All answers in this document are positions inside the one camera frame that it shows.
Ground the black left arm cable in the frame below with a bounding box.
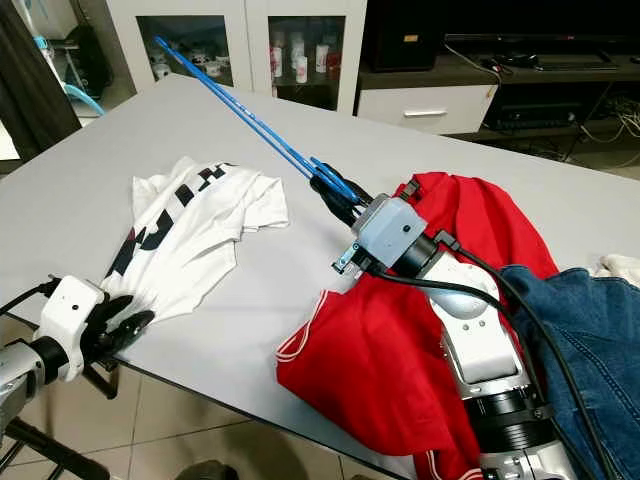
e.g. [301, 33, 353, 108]
[0, 280, 59, 313]

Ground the grey table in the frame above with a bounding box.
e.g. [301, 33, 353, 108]
[0, 75, 640, 480]

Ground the white glass door cabinet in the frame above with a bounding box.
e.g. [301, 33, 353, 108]
[105, 0, 371, 116]

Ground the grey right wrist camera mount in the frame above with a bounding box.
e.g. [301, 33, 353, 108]
[350, 193, 429, 271]

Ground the black television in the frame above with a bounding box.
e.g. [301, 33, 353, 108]
[365, 0, 640, 71]

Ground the plain white garment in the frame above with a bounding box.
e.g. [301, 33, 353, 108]
[595, 255, 640, 286]

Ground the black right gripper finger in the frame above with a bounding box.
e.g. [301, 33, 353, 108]
[310, 168, 361, 223]
[322, 160, 373, 209]

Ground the blue denim garment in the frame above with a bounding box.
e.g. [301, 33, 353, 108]
[500, 265, 640, 480]

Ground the white drawer TV stand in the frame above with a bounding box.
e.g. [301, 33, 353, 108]
[355, 55, 640, 141]

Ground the dark curtain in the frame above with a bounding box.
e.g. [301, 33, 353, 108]
[0, 0, 81, 161]

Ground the white T-shirt black print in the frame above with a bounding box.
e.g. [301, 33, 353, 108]
[105, 155, 291, 326]

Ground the red garment white trim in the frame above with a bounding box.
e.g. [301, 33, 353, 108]
[275, 172, 561, 480]

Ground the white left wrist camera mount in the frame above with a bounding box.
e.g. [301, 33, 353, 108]
[38, 275, 106, 383]

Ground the blue clothes hanger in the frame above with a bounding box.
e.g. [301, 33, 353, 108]
[155, 36, 371, 206]

